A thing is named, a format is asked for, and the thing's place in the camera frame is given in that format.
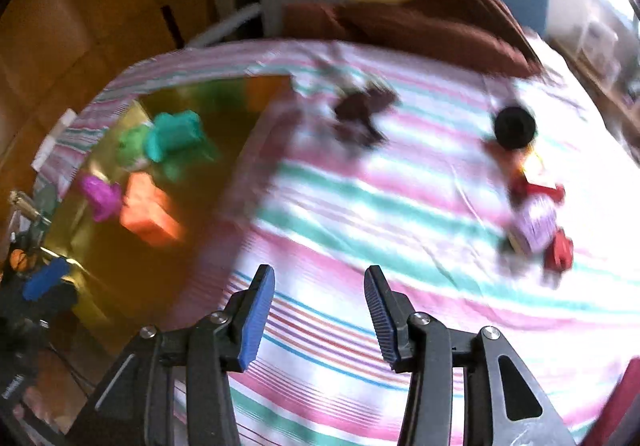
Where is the red toy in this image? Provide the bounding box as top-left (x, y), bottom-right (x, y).
top-left (542, 227), bottom-right (575, 274)

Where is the black round container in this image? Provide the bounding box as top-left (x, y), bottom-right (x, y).
top-left (494, 106), bottom-right (537, 151)

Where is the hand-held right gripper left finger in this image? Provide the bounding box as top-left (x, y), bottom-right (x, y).
top-left (75, 263), bottom-right (277, 446)

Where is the small red bottle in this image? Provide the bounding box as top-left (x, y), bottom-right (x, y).
top-left (509, 176), bottom-right (567, 207)

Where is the red cloth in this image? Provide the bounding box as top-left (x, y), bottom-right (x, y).
top-left (585, 356), bottom-right (640, 446)

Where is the wooden shelf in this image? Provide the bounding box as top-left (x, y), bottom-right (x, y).
top-left (547, 39), bottom-right (640, 127)

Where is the purple ball toy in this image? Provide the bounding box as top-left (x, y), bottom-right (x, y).
top-left (507, 199), bottom-right (558, 254)

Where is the magenta toy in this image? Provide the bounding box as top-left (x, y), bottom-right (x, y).
top-left (80, 175), bottom-right (122, 222)

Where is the wooden wardrobe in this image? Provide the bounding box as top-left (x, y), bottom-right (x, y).
top-left (0, 0), bottom-right (221, 197)

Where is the white bed frame rail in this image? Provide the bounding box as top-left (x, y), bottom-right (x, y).
top-left (192, 4), bottom-right (263, 47)

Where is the gold tin box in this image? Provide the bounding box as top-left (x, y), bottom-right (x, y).
top-left (50, 75), bottom-right (301, 332)

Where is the white cardboard box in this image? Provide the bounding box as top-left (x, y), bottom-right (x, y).
top-left (575, 19), bottom-right (618, 77)

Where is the striped bedsheet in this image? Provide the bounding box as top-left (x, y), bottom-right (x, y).
top-left (35, 39), bottom-right (640, 446)

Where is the brown scalp massage brush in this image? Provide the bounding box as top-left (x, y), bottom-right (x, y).
top-left (332, 85), bottom-right (401, 149)

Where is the gold bottle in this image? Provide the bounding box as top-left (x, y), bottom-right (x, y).
top-left (7, 190), bottom-right (51, 227)

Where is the orange translucent toy piece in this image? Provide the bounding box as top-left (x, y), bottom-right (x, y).
top-left (517, 149), bottom-right (546, 177)

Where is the brown blanket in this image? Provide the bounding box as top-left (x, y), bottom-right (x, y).
top-left (282, 0), bottom-right (546, 80)

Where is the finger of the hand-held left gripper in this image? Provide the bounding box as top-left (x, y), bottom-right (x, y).
top-left (21, 257), bottom-right (71, 303)

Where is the teal green toy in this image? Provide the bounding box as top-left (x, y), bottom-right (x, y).
top-left (144, 110), bottom-right (208, 164)

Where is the light green round toy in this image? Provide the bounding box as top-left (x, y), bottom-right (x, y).
top-left (117, 123), bottom-right (153, 172)

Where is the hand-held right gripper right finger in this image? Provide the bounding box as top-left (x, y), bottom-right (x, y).
top-left (363, 265), bottom-right (576, 446)

